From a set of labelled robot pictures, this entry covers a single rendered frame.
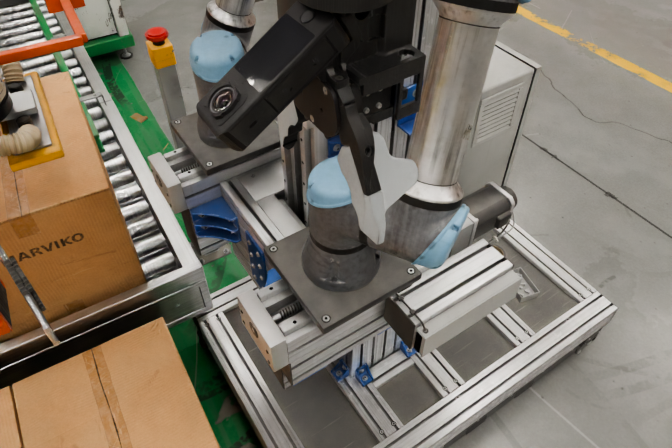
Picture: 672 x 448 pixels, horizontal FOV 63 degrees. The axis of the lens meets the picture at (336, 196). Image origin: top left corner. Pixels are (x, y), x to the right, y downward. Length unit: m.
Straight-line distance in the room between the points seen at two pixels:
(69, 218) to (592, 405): 1.78
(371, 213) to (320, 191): 0.46
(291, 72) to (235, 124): 0.05
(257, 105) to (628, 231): 2.56
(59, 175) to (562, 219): 2.12
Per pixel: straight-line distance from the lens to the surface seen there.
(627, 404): 2.30
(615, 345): 2.42
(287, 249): 1.09
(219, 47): 1.26
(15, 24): 3.35
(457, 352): 1.96
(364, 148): 0.40
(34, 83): 1.47
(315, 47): 0.38
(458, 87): 0.80
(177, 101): 1.97
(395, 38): 0.43
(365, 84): 0.40
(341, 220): 0.90
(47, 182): 1.53
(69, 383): 1.64
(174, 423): 1.50
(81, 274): 1.63
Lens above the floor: 1.87
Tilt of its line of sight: 44 degrees down
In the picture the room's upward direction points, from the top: straight up
